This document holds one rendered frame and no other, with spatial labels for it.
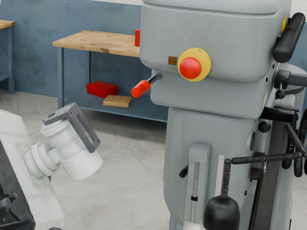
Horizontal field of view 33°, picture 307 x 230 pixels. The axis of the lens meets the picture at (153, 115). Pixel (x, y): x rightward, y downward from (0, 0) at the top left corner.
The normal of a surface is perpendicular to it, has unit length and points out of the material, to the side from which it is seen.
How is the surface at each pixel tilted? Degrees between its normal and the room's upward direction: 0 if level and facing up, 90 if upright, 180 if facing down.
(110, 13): 90
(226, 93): 90
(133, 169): 0
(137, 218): 0
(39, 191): 58
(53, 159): 90
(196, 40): 90
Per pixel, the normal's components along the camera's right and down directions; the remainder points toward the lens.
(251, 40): 0.17, 0.34
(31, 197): 0.87, -0.47
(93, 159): 0.69, -0.13
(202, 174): -0.32, 0.31
